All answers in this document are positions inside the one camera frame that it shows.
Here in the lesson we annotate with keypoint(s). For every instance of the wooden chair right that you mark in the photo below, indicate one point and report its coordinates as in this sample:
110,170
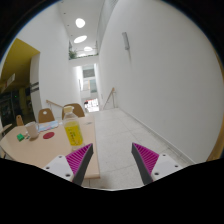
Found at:
77,110

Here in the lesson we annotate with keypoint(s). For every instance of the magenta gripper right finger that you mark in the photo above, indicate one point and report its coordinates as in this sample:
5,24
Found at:
153,166

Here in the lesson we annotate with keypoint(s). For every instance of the wooden chair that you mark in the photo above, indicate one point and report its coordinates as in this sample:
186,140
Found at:
19,120
77,110
45,115

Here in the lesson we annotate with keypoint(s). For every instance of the white mug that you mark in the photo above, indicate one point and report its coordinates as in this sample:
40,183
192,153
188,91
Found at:
32,129

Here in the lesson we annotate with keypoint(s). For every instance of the small green block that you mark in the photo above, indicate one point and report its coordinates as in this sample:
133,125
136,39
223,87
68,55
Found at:
20,137

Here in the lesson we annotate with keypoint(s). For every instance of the green balcony plant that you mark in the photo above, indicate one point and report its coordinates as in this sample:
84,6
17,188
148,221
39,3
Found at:
72,54

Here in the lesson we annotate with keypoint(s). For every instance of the light blue paper packet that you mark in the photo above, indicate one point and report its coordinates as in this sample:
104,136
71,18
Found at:
48,126

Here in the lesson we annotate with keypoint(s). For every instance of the wooden chair far left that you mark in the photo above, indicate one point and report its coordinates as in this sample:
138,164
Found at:
19,120

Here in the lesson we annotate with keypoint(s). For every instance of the plastic bottle yellow label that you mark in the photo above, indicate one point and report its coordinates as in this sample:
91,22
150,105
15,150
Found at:
72,128

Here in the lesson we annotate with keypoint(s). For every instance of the red round coaster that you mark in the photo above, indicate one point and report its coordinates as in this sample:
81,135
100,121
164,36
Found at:
48,135

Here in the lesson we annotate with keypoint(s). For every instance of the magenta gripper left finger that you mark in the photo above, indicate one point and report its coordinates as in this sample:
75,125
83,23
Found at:
73,166

